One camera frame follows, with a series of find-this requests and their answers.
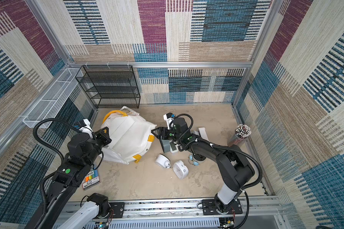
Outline round blue cream alarm clock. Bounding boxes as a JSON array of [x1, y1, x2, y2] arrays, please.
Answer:
[[188, 155, 200, 166]]

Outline white oval alarm clock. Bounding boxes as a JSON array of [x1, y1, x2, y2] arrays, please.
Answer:
[[173, 160, 189, 179]]

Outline white rectangular alarm clock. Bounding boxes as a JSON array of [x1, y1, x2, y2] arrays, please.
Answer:
[[198, 127, 209, 141]]

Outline highlighter marker pack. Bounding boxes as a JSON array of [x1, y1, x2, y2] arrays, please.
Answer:
[[82, 170, 101, 190]]

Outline white wire mesh basket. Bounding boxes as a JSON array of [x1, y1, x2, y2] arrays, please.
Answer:
[[23, 68, 79, 128]]

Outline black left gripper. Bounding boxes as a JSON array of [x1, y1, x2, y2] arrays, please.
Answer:
[[84, 125, 112, 168]]

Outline white digital timer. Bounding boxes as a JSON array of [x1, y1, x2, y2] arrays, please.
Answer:
[[170, 142, 179, 154]]

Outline white canvas bag yellow handles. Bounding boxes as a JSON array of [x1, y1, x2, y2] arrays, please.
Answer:
[[101, 106, 157, 165]]

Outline black wire mesh shelf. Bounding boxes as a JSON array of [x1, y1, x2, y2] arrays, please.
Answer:
[[75, 65, 141, 109]]

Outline white twin bell alarm clock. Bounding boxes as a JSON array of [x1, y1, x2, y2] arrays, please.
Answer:
[[155, 154, 171, 169]]

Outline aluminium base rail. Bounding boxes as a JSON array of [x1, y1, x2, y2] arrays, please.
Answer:
[[34, 196, 284, 229]]

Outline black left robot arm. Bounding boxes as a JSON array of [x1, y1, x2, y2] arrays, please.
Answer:
[[25, 118, 112, 229]]

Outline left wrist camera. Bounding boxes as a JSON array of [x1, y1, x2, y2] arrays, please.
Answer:
[[74, 119, 93, 139]]

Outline cup of coloured pencils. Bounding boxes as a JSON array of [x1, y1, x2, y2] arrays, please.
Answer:
[[227, 124, 252, 147]]

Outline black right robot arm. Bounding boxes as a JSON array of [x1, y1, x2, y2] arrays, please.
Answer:
[[151, 113, 263, 215]]

